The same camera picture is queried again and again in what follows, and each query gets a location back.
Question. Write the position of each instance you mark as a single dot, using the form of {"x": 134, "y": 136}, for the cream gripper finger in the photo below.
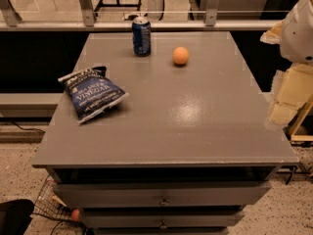
{"x": 290, "y": 90}
{"x": 272, "y": 35}

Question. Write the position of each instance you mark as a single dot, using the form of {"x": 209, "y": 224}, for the blue vinegar chip bag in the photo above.
{"x": 91, "y": 92}

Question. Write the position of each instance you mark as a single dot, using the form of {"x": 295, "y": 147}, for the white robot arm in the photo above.
{"x": 297, "y": 34}

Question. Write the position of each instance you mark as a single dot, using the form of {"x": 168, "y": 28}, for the orange fruit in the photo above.
{"x": 180, "y": 56}

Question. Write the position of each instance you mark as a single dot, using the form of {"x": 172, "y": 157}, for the grey drawer cabinet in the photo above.
{"x": 183, "y": 154}

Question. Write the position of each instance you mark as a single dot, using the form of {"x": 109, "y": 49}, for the blue soda can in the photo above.
{"x": 141, "y": 29}

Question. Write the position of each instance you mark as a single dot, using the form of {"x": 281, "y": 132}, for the black stand in background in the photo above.
{"x": 117, "y": 4}

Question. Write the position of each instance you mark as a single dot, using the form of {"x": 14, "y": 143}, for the small orange ball on floor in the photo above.
{"x": 75, "y": 215}

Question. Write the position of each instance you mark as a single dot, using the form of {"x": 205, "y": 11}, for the metal railing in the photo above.
{"x": 173, "y": 15}

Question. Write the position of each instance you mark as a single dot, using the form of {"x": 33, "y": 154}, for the black object bottom left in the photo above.
{"x": 15, "y": 216}

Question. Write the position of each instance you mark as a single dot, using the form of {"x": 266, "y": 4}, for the wooden frame at right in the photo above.
{"x": 301, "y": 116}

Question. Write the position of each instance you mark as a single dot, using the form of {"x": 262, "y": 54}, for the wire basket on floor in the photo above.
{"x": 48, "y": 204}

